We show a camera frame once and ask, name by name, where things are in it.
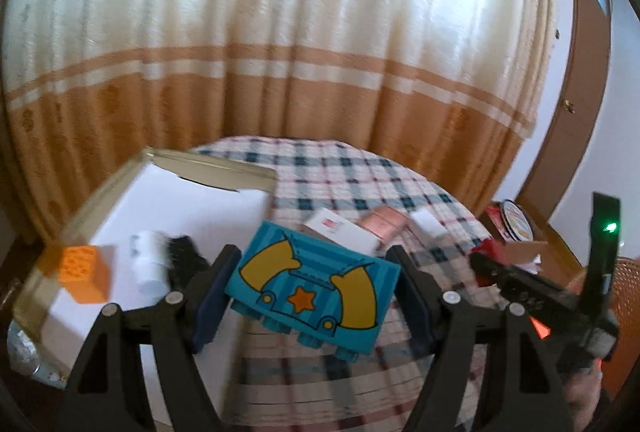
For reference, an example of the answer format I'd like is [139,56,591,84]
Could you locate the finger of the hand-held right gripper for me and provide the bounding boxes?
[470,252,552,309]

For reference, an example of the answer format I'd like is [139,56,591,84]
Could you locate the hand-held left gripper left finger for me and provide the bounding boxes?
[57,243,244,432]

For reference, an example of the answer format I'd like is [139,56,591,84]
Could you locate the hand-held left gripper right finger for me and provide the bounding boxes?
[386,245,577,432]

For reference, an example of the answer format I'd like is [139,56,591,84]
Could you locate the red block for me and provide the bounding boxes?
[470,238,507,260]

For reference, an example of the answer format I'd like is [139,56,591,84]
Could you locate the black brush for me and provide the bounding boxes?
[165,234,210,290]

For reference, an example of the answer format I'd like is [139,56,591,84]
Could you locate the white roll with blue print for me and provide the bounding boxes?
[129,230,168,295]

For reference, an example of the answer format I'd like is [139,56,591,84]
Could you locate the white charger adapter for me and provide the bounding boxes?
[410,208,446,240]

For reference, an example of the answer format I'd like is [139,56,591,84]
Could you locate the pink box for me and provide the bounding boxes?
[359,205,410,243]

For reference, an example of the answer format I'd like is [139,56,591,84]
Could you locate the blue toy brick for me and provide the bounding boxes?
[223,220,402,365]

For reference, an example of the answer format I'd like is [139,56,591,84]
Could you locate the white box with red label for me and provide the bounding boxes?
[301,207,379,258]

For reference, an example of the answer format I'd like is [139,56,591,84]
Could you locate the gold metal tin tray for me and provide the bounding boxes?
[10,148,278,383]

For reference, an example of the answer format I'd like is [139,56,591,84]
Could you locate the orange block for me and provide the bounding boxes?
[40,244,111,304]

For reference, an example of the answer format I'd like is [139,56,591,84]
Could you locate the person's right hand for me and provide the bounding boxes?
[562,369,604,429]

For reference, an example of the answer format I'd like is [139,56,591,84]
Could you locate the cardboard box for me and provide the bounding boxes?
[492,237,548,275]

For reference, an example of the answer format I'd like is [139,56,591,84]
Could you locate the round printed tin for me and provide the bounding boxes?
[484,199,535,243]

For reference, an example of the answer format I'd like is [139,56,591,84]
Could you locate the orange plastic chair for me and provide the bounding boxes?
[570,254,640,308]

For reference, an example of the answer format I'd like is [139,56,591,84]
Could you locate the plaid tablecloth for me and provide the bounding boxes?
[190,135,493,432]

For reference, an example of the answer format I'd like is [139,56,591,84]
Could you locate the brown wooden door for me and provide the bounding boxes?
[515,0,613,223]

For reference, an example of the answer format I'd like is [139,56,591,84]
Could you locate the cream and orange floral curtain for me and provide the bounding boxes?
[0,0,576,243]

